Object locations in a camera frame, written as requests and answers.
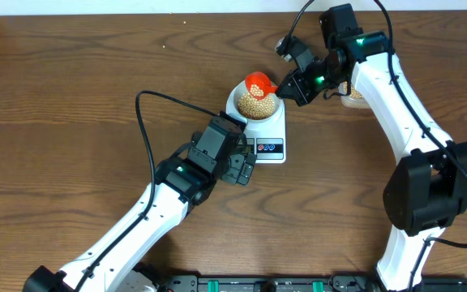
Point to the clear container of soybeans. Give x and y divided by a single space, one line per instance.
351 98

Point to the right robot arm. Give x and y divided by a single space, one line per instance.
428 187

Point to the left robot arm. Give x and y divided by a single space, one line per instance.
180 182

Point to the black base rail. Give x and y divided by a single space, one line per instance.
145 278

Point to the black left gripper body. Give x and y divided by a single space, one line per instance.
230 169

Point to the light grey round bowl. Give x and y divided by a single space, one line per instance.
241 89

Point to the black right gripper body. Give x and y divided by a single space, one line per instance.
322 74

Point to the white digital kitchen scale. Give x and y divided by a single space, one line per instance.
266 139

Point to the soybeans pile in bowl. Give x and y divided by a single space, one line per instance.
251 108

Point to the red plastic measuring scoop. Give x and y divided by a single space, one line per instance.
259 85

